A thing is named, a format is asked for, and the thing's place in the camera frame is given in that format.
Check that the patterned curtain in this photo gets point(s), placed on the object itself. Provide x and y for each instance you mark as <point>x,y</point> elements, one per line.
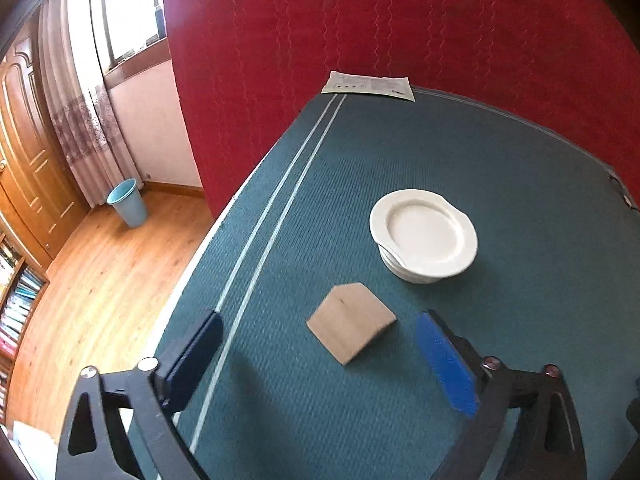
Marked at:
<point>79,105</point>

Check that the blue waste bin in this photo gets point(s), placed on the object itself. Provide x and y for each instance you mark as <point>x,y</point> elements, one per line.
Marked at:
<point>126,199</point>

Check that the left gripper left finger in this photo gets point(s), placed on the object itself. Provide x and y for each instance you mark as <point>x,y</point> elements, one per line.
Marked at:
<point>185,361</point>

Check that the black wristwatch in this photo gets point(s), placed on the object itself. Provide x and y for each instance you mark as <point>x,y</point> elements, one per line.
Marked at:
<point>622,190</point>

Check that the red quilted blanket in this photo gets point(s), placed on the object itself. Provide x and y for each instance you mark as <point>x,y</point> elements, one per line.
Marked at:
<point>245,68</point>

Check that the white paper leaflet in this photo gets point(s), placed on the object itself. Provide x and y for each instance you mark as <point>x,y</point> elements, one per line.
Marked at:
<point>397,88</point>

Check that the tan wooden wedge block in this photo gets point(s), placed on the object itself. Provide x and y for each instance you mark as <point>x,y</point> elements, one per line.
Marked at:
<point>349,317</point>

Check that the green table mat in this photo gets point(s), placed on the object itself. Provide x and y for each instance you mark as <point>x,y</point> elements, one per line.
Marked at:
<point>555,280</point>

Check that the bookshelf with books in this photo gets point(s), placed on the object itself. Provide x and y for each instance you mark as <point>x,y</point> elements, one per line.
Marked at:
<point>23,283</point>

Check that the wooden door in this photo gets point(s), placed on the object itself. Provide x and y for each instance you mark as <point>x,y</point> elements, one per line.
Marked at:
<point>41,192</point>

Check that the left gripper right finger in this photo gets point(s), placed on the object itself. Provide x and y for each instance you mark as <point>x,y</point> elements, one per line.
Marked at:
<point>453,360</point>

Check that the white stacked plates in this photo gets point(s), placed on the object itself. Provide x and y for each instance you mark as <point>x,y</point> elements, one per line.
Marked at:
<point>421,237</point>

